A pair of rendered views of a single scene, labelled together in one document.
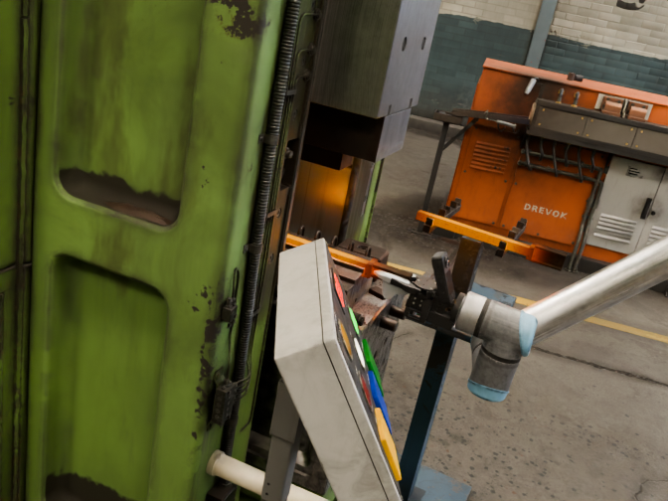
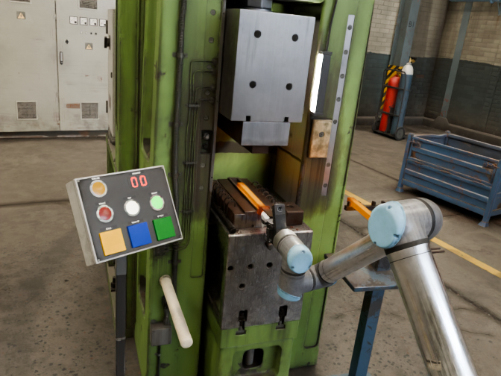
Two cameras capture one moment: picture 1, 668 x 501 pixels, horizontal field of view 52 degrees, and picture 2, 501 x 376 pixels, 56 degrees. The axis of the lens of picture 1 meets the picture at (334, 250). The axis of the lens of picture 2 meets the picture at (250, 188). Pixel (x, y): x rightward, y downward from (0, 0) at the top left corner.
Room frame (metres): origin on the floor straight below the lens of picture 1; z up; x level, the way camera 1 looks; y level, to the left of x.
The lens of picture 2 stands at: (0.27, -1.47, 1.71)
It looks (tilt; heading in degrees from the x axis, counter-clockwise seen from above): 19 degrees down; 51
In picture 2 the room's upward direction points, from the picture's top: 6 degrees clockwise
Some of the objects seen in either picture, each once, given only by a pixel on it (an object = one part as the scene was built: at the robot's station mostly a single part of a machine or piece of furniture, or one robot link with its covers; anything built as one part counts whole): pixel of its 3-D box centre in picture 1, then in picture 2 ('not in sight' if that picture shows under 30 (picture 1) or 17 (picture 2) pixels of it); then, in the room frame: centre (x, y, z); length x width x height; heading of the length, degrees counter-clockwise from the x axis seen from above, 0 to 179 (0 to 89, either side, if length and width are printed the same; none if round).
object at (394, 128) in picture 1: (305, 110); (248, 122); (1.51, 0.12, 1.32); 0.42 x 0.20 x 0.10; 72
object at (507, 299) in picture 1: (455, 303); (379, 268); (1.91, -0.40, 0.76); 0.40 x 0.30 x 0.02; 158
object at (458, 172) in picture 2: not in sight; (464, 173); (5.45, 1.08, 0.36); 1.20 x 0.80 x 0.72; 86
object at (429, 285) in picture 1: (433, 302); (277, 233); (1.42, -0.25, 0.97); 0.12 x 0.08 x 0.09; 71
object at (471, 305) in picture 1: (469, 312); (286, 242); (1.40, -0.33, 0.97); 0.10 x 0.05 x 0.09; 161
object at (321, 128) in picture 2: not in sight; (320, 138); (1.79, -0.05, 1.27); 0.09 x 0.02 x 0.17; 162
